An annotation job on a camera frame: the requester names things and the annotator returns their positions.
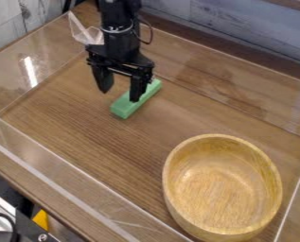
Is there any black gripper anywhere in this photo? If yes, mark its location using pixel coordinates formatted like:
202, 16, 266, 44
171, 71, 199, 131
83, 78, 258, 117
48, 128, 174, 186
85, 28, 154, 102

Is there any brown wooden bowl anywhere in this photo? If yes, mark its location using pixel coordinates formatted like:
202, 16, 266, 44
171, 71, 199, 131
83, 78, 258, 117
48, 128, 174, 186
162, 133, 283, 242

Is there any black cable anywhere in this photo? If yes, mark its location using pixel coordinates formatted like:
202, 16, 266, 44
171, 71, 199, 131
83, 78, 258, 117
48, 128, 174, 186
129, 17, 154, 45

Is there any green rectangular block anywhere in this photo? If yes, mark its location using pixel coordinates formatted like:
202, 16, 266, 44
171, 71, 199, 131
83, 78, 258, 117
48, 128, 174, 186
108, 78, 163, 120

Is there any clear acrylic corner bracket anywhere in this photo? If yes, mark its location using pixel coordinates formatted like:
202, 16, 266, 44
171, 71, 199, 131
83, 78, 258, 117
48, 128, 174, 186
67, 12, 104, 45

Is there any yellow black machine base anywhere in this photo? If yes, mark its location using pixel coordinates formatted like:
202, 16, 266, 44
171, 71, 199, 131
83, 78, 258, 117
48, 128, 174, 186
0, 185, 68, 242

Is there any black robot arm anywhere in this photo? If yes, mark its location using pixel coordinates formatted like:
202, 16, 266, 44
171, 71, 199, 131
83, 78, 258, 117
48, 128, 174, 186
84, 0, 154, 102

